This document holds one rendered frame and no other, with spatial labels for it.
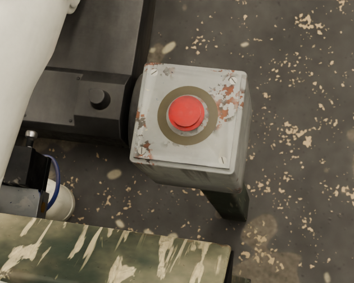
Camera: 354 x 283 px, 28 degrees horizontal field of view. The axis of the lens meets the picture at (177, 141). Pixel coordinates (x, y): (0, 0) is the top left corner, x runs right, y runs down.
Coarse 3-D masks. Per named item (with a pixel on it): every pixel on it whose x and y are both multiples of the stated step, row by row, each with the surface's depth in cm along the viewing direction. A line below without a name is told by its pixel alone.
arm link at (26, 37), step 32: (0, 0) 28; (32, 0) 29; (64, 0) 30; (0, 32) 29; (32, 32) 30; (0, 64) 29; (32, 64) 31; (0, 96) 31; (0, 128) 32; (0, 160) 33
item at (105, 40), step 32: (96, 0) 166; (128, 0) 165; (64, 32) 166; (96, 32) 165; (128, 32) 163; (64, 64) 164; (96, 64) 163; (128, 64) 162; (32, 96) 161; (64, 96) 160; (96, 96) 153; (128, 96) 161; (32, 128) 161; (64, 128) 159; (96, 128) 158
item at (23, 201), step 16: (32, 144) 102; (16, 160) 98; (32, 160) 98; (48, 160) 105; (16, 176) 97; (32, 176) 99; (0, 192) 100; (16, 192) 99; (32, 192) 99; (0, 208) 99; (16, 208) 99; (32, 208) 99; (48, 208) 105
